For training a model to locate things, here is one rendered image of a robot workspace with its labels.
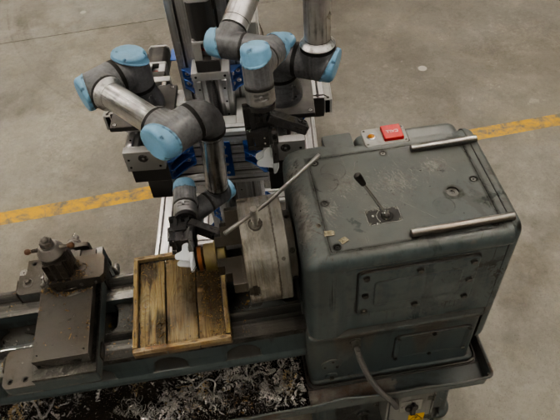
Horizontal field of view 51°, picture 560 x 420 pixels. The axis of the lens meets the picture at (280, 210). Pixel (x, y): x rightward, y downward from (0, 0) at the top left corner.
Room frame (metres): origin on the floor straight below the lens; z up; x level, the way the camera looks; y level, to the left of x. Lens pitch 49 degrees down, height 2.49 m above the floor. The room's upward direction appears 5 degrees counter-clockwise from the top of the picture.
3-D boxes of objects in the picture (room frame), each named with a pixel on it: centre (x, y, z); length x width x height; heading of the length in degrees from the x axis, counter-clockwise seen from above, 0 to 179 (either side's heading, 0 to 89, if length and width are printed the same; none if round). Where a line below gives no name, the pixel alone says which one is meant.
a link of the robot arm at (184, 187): (1.33, 0.31, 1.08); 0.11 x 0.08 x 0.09; 4
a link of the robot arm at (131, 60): (1.71, 0.45, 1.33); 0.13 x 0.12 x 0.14; 130
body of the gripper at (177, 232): (1.17, 0.30, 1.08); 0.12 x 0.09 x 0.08; 4
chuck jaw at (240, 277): (0.98, 0.14, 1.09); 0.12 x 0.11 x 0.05; 4
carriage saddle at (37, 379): (1.03, 0.74, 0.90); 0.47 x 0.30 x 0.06; 4
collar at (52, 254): (1.11, 0.69, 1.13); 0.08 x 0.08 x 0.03
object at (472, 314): (1.13, -0.33, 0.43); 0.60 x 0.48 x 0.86; 94
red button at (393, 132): (1.34, -0.36, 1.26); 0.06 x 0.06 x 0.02; 4
